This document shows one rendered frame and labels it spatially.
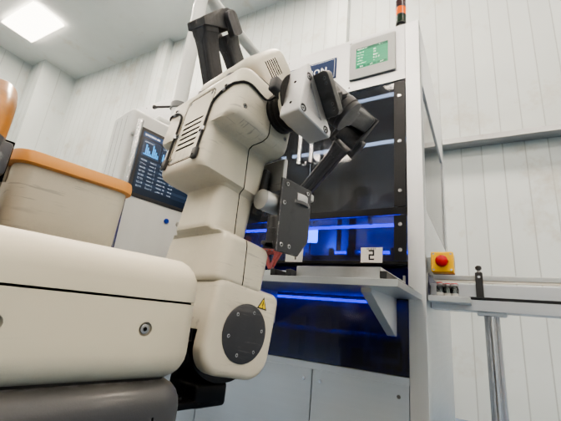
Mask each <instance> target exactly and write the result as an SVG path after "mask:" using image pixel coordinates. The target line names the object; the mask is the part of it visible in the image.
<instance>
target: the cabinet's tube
mask: <svg viewBox="0 0 561 421"><path fill-rule="evenodd" d="M207 2H208V0H195V2H194V6H193V11H192V14H191V19H190V21H193V20H195V19H197V18H201V17H202V16H204V15H205V11H206V7H207ZM197 53H198V51H197V47H196V43H195V39H194V37H193V34H192V32H190V31H189V30H188V33H187V38H186V42H185V46H184V53H183V57H182V61H181V65H180V69H179V77H178V80H177V84H176V89H175V92H174V99H173V101H172V102H171V104H170V105H160V106H156V105H153V106H152V108H153V109H158V108H169V109H170V110H171V111H170V116H169V117H171V116H172V115H174V112H175V109H176V108H177V107H178V106H180V105H182V104H183V103H185V102H186V101H188V98H189V94H190V86H191V82H192V78H193V73H194V69H195V61H196V57H197Z"/></svg>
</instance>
